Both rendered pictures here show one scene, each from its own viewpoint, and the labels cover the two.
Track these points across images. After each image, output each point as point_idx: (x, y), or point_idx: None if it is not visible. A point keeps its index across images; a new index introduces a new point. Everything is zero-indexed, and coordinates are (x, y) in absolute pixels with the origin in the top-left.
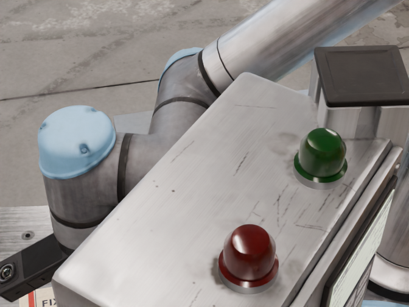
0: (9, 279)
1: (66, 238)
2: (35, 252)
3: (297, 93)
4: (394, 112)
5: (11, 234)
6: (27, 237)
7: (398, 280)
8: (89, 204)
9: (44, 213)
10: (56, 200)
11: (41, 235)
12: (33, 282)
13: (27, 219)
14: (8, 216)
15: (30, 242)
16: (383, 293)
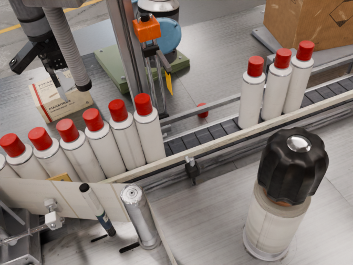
0: (14, 62)
1: (29, 30)
2: (22, 50)
3: None
4: None
5: (24, 80)
6: (31, 79)
7: (159, 7)
8: (31, 7)
9: (36, 70)
10: (17, 9)
11: (36, 77)
12: (24, 61)
13: (29, 74)
14: (21, 75)
15: (32, 80)
16: (156, 14)
